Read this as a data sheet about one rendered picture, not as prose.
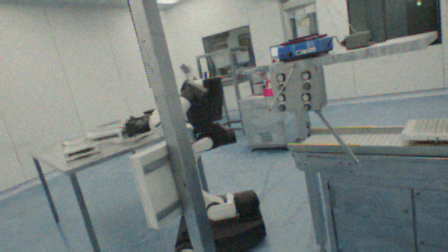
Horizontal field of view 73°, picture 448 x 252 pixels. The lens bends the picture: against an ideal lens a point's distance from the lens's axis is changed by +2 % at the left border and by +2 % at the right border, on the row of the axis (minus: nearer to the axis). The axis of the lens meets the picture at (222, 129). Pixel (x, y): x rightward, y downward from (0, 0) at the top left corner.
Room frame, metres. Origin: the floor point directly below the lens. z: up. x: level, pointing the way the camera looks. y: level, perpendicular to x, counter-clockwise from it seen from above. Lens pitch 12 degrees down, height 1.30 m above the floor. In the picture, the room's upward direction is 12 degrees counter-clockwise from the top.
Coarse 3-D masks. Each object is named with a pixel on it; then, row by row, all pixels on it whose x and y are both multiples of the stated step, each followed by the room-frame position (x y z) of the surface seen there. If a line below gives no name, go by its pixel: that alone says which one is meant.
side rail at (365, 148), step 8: (360, 144) 1.24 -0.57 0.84; (368, 144) 1.23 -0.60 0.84; (368, 152) 1.21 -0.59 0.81; (376, 152) 1.19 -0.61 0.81; (384, 152) 1.17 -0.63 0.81; (392, 152) 1.16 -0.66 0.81; (400, 152) 1.14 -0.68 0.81; (408, 152) 1.12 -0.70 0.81; (416, 152) 1.10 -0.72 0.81; (424, 152) 1.09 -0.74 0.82; (432, 152) 1.07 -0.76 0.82; (440, 152) 1.05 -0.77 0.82
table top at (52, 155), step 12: (60, 144) 3.08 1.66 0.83; (108, 144) 2.53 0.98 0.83; (120, 144) 2.42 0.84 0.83; (132, 144) 2.32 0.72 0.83; (144, 144) 2.29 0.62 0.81; (36, 156) 2.71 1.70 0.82; (48, 156) 2.56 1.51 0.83; (60, 156) 2.45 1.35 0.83; (84, 156) 2.25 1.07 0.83; (96, 156) 2.16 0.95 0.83; (108, 156) 2.11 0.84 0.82; (60, 168) 2.03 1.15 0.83; (72, 168) 1.96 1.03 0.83; (84, 168) 2.00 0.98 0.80
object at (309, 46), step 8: (296, 40) 1.41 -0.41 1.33; (304, 40) 1.38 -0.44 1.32; (312, 40) 1.35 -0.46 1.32; (320, 40) 1.36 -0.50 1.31; (328, 40) 1.43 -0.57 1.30; (280, 48) 1.45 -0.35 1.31; (288, 48) 1.43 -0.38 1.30; (296, 48) 1.40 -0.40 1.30; (304, 48) 1.37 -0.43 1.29; (312, 48) 1.35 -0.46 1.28; (320, 48) 1.35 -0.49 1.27; (328, 48) 1.43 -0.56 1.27; (280, 56) 1.45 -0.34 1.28; (288, 56) 1.42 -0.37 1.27; (296, 56) 1.40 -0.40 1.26; (304, 56) 1.38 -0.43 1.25; (312, 56) 1.37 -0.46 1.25
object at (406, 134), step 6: (408, 120) 1.33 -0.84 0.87; (414, 120) 1.31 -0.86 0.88; (420, 120) 1.30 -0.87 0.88; (408, 126) 1.25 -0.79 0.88; (444, 126) 1.16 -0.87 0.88; (402, 132) 1.19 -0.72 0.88; (408, 132) 1.17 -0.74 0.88; (426, 132) 1.14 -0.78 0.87; (432, 132) 1.12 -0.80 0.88; (438, 132) 1.11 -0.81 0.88; (444, 132) 1.09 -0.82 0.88; (402, 138) 1.15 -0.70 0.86; (408, 138) 1.14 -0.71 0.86; (414, 138) 1.12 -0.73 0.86; (420, 138) 1.11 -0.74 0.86; (426, 138) 1.10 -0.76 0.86; (432, 138) 1.09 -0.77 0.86; (438, 138) 1.08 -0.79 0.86; (444, 138) 1.06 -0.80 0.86
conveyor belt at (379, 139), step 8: (312, 136) 1.62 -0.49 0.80; (320, 136) 1.59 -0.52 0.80; (328, 136) 1.56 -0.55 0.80; (344, 136) 1.51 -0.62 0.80; (352, 136) 1.48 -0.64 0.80; (360, 136) 1.45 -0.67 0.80; (368, 136) 1.43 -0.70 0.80; (376, 136) 1.41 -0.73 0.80; (384, 136) 1.38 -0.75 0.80; (392, 136) 1.36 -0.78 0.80; (376, 144) 1.30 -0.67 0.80; (384, 144) 1.28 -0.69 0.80; (392, 144) 1.26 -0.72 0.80; (400, 144) 1.24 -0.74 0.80; (320, 152) 1.37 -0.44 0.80; (328, 152) 1.34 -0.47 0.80; (336, 152) 1.32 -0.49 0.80; (344, 152) 1.30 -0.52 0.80; (352, 152) 1.27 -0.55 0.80; (360, 152) 1.25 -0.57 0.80
